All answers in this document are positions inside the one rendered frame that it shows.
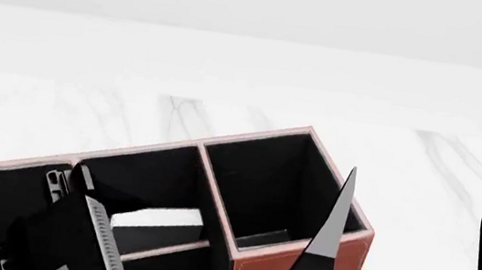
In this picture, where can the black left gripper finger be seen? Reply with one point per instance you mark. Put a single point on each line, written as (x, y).
(57, 185)
(72, 235)

